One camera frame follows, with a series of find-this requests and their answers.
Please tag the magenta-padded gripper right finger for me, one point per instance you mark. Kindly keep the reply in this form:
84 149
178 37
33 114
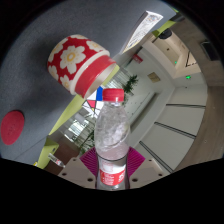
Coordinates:
148 171

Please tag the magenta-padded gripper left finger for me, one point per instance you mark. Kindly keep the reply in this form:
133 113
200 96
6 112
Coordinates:
75 171

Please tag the clear red-capped water bottle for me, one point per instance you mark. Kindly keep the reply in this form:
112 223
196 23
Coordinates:
111 133

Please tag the brown wooden counter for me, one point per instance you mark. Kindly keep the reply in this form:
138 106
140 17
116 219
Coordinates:
68 150

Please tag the white cube with coloured triangles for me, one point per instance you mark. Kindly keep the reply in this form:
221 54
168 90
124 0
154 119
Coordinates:
90 106

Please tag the flat round red coaster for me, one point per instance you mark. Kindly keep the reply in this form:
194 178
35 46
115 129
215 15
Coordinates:
12 127

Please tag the green exit sign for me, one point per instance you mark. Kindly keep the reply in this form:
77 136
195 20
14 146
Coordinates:
188 77

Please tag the red floral mug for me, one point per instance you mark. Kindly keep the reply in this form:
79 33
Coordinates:
71 60

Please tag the red fire extinguisher cabinet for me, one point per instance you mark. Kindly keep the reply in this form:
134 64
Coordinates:
137 58

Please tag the black chair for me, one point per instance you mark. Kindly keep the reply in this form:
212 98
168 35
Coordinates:
165 34

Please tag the brown wall plaque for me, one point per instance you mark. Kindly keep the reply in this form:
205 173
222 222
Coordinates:
153 77

